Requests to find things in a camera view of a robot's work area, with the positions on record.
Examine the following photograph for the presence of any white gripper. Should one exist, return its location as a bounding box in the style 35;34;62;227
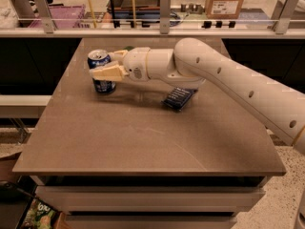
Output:
90;47;150;81

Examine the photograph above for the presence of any blue pepsi can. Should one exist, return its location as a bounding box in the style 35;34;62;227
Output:
87;49;116;94

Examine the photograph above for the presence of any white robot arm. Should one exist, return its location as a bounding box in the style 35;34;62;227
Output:
88;38;305;154

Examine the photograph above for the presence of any green and yellow sponge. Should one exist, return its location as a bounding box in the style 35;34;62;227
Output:
124;46;134;51

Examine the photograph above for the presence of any purple plastic crate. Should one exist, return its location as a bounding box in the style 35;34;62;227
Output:
30;5;85;29

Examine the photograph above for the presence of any dark blue snack packet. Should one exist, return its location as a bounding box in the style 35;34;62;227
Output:
162;87;196;111

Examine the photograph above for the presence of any glass railing with metal posts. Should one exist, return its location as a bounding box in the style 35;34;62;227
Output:
0;0;305;39

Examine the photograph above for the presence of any cardboard box with label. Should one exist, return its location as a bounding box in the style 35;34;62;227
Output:
205;0;244;19

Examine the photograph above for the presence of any upper white drawer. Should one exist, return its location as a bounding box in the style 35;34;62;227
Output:
36;186;265;213

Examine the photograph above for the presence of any white drawer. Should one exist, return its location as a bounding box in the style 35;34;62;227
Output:
66;216;236;229
36;186;265;213

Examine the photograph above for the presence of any lower white drawer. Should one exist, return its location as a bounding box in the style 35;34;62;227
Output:
66;216;236;229

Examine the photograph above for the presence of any green snack bag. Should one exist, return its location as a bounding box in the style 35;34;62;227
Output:
20;199;59;229

